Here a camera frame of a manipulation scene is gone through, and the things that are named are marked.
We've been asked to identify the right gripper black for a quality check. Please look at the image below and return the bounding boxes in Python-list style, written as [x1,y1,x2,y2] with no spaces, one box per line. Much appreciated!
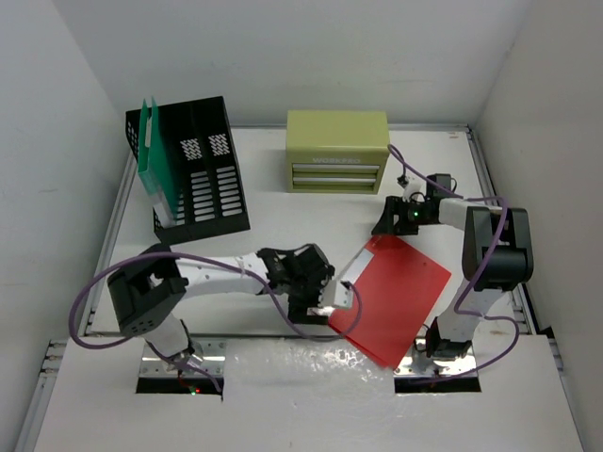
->
[372,197,434,237]

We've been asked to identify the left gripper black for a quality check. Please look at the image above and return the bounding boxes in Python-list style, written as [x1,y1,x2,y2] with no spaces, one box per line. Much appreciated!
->
[286,266,334,323]

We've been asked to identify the red folder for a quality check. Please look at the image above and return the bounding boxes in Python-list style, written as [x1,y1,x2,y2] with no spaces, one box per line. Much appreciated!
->
[328,235,451,369]

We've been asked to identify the green metal drawer toolbox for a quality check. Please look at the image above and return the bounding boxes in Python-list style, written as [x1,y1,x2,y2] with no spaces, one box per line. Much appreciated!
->
[285,109,390,195]

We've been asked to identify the black three-slot file organizer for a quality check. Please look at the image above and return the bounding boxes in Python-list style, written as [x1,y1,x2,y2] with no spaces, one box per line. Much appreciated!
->
[125,96,251,245]

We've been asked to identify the green notebook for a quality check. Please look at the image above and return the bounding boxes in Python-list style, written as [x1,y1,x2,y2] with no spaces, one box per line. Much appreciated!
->
[138,97,180,228]

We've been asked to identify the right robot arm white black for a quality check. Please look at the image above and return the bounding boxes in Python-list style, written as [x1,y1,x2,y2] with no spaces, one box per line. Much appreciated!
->
[371,173,534,360]

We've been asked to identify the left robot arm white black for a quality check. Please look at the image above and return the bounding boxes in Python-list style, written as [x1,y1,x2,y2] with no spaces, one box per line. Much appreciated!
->
[107,244,334,363]

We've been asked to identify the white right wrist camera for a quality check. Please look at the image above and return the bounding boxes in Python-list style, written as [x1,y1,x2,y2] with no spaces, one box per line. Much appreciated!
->
[398,175,424,202]

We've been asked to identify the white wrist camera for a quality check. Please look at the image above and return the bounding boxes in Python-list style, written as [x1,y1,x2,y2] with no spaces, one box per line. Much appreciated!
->
[319,280,354,310]
[398,175,424,202]

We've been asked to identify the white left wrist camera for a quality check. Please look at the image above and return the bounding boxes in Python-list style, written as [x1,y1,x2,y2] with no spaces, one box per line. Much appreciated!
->
[319,280,354,310]

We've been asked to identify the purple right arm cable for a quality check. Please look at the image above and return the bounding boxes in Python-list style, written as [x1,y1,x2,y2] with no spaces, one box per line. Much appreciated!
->
[386,143,521,380]

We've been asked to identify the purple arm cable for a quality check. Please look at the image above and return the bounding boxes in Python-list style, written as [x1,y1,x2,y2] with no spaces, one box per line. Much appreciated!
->
[386,143,521,380]
[68,251,365,393]

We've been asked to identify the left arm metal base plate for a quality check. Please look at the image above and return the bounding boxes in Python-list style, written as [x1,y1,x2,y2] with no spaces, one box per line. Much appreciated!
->
[139,338,226,379]

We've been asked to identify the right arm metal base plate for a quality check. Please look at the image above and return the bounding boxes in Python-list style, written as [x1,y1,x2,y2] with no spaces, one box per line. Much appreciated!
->
[394,337,478,379]

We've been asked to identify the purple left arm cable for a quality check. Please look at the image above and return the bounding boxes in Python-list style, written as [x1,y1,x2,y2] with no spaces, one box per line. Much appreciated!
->
[68,251,365,393]

